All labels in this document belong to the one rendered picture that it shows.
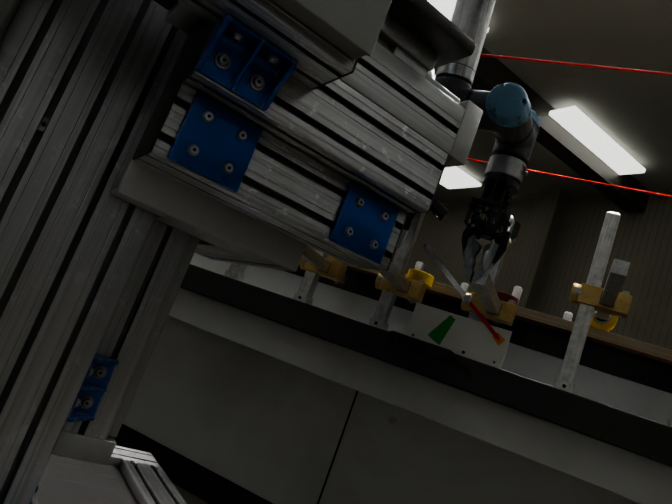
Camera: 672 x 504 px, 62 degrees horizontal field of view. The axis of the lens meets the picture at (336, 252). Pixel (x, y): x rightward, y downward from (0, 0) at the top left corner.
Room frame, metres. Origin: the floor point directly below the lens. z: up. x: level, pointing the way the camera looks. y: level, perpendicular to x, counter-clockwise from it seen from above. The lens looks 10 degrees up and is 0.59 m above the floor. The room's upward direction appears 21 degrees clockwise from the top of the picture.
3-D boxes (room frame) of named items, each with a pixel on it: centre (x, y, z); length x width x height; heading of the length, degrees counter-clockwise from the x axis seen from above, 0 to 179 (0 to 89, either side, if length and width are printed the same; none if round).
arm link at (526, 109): (0.99, -0.20, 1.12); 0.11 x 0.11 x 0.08; 62
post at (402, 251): (1.58, -0.18, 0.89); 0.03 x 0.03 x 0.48; 65
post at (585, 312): (1.37, -0.64, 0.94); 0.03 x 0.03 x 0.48; 65
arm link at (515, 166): (1.07, -0.27, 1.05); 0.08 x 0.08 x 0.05
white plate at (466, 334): (1.47, -0.37, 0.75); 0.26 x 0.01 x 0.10; 65
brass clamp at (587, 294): (1.36, -0.66, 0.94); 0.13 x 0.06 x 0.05; 65
